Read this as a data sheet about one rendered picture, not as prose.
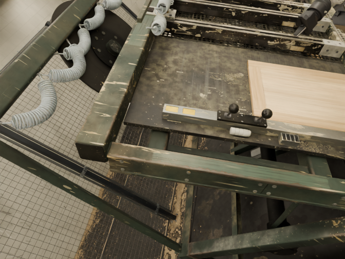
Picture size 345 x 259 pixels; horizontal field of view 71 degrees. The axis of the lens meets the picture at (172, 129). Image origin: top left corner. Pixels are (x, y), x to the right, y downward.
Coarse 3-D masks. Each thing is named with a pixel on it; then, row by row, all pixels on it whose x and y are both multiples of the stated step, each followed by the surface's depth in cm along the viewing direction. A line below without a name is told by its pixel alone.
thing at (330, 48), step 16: (176, 32) 146; (192, 32) 145; (208, 32) 144; (224, 32) 142; (240, 32) 141; (256, 32) 141; (272, 32) 143; (288, 48) 144; (304, 48) 144; (320, 48) 141; (336, 48) 140
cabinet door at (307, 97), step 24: (264, 72) 126; (288, 72) 127; (312, 72) 129; (264, 96) 113; (288, 96) 115; (312, 96) 116; (336, 96) 118; (288, 120) 104; (312, 120) 105; (336, 120) 107
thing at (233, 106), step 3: (231, 105) 87; (234, 105) 86; (237, 105) 87; (228, 108) 88; (231, 108) 86; (234, 108) 86; (237, 108) 86; (231, 111) 87; (234, 111) 86; (237, 111) 87; (225, 114) 97; (228, 114) 94; (225, 117) 97; (228, 117) 97
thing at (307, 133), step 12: (180, 108) 100; (192, 108) 100; (180, 120) 100; (192, 120) 99; (204, 120) 98; (216, 120) 97; (252, 132) 100; (264, 132) 99; (276, 132) 98; (288, 132) 97; (300, 132) 97; (312, 132) 97; (324, 132) 98; (336, 132) 98; (336, 144) 98
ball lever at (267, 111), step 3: (267, 108) 87; (264, 111) 86; (267, 111) 86; (270, 111) 86; (261, 114) 88; (264, 114) 86; (267, 114) 86; (270, 114) 86; (255, 117) 98; (261, 117) 92; (264, 117) 87; (267, 117) 86; (270, 117) 86; (255, 120) 97; (258, 120) 96
